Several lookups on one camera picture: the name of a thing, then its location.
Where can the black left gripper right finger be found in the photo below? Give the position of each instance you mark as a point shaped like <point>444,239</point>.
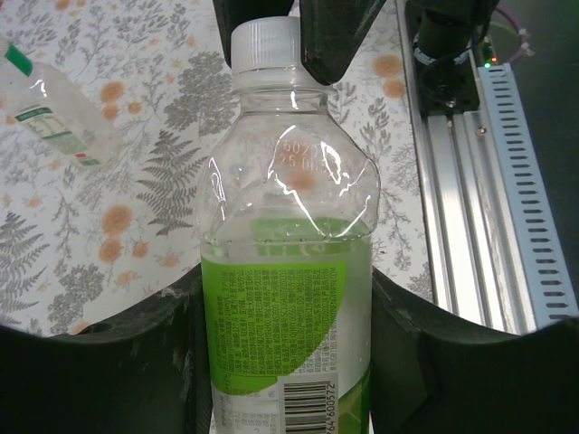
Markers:
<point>475,384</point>

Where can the white bottle cap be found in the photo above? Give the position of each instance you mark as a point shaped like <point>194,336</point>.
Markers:
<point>264,45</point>

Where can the floral patterned table cover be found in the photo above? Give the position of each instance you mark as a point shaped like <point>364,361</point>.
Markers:
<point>135,181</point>

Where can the clear bottle lime green label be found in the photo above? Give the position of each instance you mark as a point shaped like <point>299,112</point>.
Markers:
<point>289,181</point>

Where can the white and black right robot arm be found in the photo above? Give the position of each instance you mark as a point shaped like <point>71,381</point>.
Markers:
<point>443,27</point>

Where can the small circuit board green LED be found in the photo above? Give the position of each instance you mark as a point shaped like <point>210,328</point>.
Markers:
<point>488,56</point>

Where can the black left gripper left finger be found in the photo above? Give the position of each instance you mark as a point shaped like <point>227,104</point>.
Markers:
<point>90,384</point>

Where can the clear bottle dark green band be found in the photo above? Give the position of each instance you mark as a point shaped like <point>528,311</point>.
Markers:
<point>59,122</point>

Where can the aluminium mounting rail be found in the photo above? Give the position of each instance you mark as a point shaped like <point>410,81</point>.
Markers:
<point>457,203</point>

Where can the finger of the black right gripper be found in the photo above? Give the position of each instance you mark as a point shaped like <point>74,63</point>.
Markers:
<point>335,36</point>
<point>240,11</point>

